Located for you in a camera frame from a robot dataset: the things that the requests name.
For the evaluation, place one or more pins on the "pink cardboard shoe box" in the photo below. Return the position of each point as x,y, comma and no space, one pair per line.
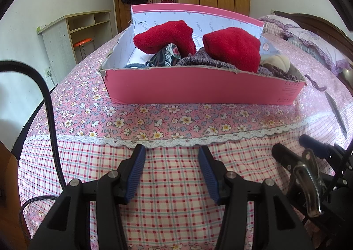
193,87

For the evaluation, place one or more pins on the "floral frilled pillow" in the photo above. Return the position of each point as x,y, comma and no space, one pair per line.
278,25

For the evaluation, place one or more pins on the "dark patterned fabric pouch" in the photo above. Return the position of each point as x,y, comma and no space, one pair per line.
165,56

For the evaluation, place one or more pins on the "white wall socket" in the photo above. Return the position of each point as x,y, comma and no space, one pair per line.
49,73

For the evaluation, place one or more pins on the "beige sock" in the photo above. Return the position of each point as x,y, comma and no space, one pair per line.
275,61

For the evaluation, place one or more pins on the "white desk with shelves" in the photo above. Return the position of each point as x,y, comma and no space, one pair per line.
55,40

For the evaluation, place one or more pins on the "lilac frilled pillow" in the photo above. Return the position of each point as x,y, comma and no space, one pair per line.
320,48

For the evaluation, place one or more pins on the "grey knit sock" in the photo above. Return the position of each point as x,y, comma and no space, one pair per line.
278,72
198,61

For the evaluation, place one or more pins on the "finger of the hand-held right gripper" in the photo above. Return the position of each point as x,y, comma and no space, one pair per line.
286,156
314,145

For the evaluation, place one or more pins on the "orange round stool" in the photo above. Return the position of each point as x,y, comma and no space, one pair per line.
82,43

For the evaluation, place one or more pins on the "blue-grey elastic headband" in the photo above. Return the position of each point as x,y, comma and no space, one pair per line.
133,66

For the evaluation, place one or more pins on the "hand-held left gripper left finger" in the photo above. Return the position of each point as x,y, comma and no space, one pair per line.
135,175

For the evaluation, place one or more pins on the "pink floral bedspread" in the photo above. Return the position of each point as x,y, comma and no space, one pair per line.
171,125

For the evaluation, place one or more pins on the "red fuzzy sock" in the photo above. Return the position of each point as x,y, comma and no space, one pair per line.
234,48
162,37

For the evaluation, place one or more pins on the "brown wooden cabinet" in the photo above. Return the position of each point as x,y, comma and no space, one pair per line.
11,197

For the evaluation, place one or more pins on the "red shelf decoration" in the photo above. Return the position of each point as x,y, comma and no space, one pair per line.
167,1

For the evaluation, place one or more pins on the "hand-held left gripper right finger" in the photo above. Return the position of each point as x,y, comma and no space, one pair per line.
209,175

